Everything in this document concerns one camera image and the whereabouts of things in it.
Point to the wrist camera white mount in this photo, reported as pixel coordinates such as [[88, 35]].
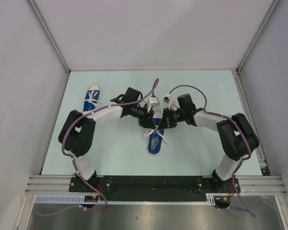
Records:
[[169, 100], [152, 101]]

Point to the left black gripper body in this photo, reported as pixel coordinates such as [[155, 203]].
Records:
[[142, 120]]

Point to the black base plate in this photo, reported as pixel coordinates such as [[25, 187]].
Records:
[[153, 188]]

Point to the aluminium corner post right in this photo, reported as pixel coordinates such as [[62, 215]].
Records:
[[260, 30]]

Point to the blue sneaker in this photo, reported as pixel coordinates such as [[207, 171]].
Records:
[[92, 98], [154, 143]]

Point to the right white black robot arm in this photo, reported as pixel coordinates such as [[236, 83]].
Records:
[[237, 137]]

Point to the aluminium corner post left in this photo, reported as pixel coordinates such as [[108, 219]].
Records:
[[47, 33]]

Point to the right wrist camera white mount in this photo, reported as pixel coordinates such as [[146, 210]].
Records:
[[169, 100]]

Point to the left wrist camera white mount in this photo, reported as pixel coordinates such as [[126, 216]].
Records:
[[152, 101]]

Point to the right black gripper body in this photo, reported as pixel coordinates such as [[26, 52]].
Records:
[[172, 117]]

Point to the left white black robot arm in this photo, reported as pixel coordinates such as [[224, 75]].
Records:
[[77, 133]]

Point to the aluminium corner post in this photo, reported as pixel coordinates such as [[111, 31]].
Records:
[[260, 30], [47, 33]]

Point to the white slotted cable duct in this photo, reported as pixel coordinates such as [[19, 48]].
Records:
[[96, 200]]

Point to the white shoelace of sneaker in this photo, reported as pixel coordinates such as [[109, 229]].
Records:
[[156, 133]]

